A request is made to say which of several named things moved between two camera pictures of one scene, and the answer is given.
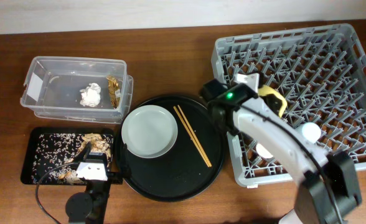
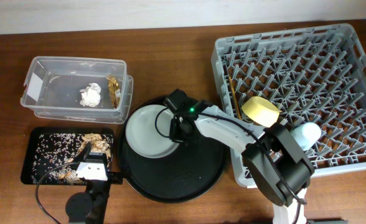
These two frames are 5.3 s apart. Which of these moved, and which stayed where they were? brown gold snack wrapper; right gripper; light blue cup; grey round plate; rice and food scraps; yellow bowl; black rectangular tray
Moved: right gripper; yellow bowl
Stayed: light blue cup; grey round plate; black rectangular tray; brown gold snack wrapper; rice and food scraps
